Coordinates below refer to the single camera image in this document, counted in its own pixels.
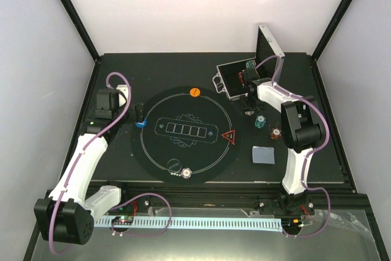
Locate orange big blind button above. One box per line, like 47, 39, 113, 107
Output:
189, 87, 201, 98

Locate blue small blind button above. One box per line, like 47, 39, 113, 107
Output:
135, 119, 147, 128

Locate aluminium poker chip case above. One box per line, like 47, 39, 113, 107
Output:
212, 24, 285, 101

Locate red triangular dealer marker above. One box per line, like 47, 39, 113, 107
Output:
221, 130, 236, 145

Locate teal chips case back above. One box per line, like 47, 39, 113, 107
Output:
246, 60, 257, 68

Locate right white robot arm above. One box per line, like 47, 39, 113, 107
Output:
238, 68, 330, 215

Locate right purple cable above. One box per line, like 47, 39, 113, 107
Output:
255, 55, 332, 239

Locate round black poker mat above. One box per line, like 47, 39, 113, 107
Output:
130, 86, 242, 185

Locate brown poker chip stack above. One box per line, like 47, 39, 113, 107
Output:
270, 128, 282, 140

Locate white chip mat bottom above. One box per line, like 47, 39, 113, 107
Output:
180, 168, 192, 179

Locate purple cable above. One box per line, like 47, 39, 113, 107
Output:
255, 55, 332, 239
48, 72, 172, 255

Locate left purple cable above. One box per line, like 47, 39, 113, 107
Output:
48, 72, 172, 255

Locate light blue cable duct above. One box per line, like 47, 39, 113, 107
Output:
95, 215, 282, 232

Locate blue playing card deck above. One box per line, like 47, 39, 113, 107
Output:
252, 146, 275, 164

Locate white purple chip stack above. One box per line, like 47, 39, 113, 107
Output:
245, 110, 255, 116

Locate small circuit board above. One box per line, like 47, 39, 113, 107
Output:
111, 216, 134, 226

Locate red dice in case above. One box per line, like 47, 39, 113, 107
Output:
238, 72, 244, 87

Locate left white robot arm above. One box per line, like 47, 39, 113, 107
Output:
34, 85, 131, 244

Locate teal poker chip stack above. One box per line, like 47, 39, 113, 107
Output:
255, 115, 266, 128

